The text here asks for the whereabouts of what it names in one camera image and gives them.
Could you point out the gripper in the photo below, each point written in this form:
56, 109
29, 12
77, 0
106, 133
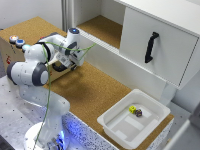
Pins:
71, 59

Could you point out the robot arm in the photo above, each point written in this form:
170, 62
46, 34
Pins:
29, 74

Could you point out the wooden drawer box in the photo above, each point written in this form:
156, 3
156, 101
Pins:
33, 28

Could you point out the white cabinet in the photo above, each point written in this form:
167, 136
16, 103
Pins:
110, 65

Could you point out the green button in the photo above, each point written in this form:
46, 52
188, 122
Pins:
25, 47

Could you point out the blue button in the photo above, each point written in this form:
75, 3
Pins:
20, 42

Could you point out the red button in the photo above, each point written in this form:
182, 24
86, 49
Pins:
13, 38

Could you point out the yellow block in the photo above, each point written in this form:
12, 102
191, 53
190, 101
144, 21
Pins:
132, 109

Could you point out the purple block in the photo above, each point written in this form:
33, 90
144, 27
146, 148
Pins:
138, 112

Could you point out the white plastic box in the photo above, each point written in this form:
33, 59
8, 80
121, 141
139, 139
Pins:
130, 128

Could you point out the white sliding door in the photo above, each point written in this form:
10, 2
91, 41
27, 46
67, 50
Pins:
166, 53

